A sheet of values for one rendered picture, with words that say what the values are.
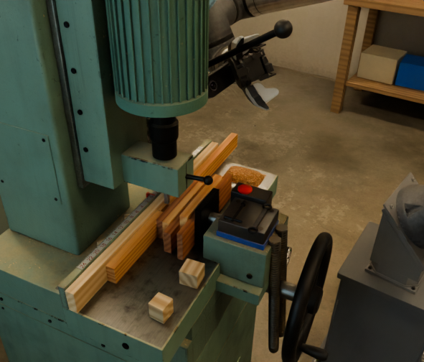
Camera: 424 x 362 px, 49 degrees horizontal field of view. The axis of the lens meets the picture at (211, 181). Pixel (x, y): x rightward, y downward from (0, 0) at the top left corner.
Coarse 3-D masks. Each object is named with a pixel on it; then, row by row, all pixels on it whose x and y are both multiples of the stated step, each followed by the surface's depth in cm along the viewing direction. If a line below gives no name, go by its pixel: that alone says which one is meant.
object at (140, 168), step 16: (144, 144) 101; (128, 160) 97; (144, 160) 96; (160, 160) 96; (176, 160) 96; (192, 160) 98; (128, 176) 100; (144, 176) 98; (160, 176) 96; (176, 176) 94; (176, 192) 96
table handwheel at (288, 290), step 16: (320, 240) 93; (320, 256) 90; (304, 272) 88; (320, 272) 110; (288, 288) 100; (304, 288) 86; (320, 288) 98; (304, 304) 86; (288, 320) 87; (304, 320) 109; (288, 336) 87; (304, 336) 106; (288, 352) 89
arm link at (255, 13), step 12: (240, 0) 120; (252, 0) 119; (264, 0) 117; (276, 0) 115; (288, 0) 114; (300, 0) 112; (312, 0) 111; (324, 0) 110; (240, 12) 122; (252, 12) 121; (264, 12) 121
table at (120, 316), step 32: (160, 256) 96; (192, 256) 96; (128, 288) 89; (160, 288) 89; (192, 288) 89; (224, 288) 95; (256, 288) 94; (96, 320) 83; (128, 320) 83; (192, 320) 88; (128, 352) 83; (160, 352) 78
